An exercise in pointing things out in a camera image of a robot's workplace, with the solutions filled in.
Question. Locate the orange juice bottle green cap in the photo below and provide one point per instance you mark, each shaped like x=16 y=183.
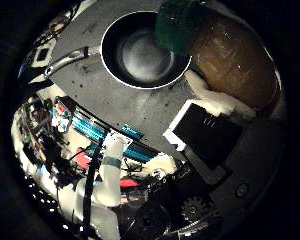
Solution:
x=233 y=63

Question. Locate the long teal blue strip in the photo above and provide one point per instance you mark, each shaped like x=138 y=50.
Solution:
x=140 y=153

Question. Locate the small teal blue label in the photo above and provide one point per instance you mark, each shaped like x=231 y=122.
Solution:
x=132 y=131

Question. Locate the flat red object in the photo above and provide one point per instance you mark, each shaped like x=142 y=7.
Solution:
x=129 y=183

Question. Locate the black saucepan with white rim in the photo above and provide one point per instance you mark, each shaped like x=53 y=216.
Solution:
x=143 y=56

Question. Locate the teal boxes on shelf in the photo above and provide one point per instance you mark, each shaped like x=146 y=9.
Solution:
x=88 y=126

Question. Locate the black upright pole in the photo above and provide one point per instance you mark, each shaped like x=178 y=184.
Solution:
x=89 y=193

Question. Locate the colourful printed box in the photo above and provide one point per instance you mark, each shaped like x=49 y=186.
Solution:
x=61 y=116

